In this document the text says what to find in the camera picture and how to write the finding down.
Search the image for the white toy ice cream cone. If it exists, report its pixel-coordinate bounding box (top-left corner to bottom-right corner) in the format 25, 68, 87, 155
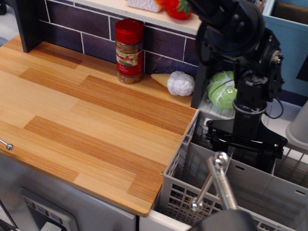
151, 71, 195, 96

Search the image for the red toy strawberry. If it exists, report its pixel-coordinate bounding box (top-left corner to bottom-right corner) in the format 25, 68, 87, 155
165, 0, 192, 20

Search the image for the small chrome knob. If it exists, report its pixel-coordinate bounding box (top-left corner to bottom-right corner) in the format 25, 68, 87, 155
0, 139, 13, 151

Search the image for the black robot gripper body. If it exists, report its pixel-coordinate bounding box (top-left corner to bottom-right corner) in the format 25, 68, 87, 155
206, 72, 288, 159

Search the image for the light blue box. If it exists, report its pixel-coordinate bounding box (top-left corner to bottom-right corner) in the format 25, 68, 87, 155
263, 0, 308, 97

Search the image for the black clamp body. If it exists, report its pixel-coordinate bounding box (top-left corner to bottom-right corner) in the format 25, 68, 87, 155
189, 209, 258, 231

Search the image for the grey plastic drying rack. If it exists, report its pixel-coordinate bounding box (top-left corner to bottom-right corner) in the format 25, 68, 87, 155
154, 111, 308, 231

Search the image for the green toy cabbage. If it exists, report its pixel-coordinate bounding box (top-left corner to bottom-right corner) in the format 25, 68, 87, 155
207, 71, 237, 109

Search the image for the grey faucet base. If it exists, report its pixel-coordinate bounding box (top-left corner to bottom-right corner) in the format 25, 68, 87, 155
285, 102, 308, 150

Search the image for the silver oven control panel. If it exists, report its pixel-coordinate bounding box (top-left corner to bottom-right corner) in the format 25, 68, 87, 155
18, 187, 78, 231

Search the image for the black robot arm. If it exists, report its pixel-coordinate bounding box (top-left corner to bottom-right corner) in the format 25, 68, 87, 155
188, 0, 288, 172

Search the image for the red-lidded spice jar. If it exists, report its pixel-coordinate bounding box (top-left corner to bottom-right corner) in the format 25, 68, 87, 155
115, 19, 144, 84

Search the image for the white sink with drainboard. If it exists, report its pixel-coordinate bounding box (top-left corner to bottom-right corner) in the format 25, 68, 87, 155
139, 90, 308, 231

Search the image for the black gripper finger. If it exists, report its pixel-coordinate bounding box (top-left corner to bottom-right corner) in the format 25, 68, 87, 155
257, 150, 276, 173
211, 140, 231, 154

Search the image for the white toy cake slice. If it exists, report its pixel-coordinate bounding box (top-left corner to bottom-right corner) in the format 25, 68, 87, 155
126, 0, 166, 13

